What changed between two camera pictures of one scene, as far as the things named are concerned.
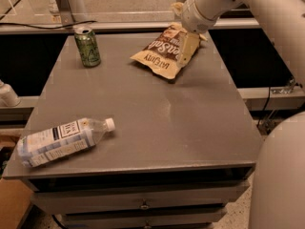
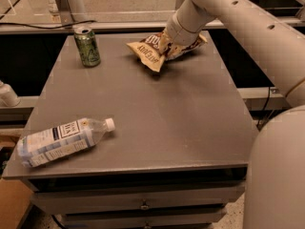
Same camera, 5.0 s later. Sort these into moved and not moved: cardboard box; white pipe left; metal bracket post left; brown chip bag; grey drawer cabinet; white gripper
Moved: brown chip bag; white gripper
Not moved: metal bracket post left; white pipe left; grey drawer cabinet; cardboard box
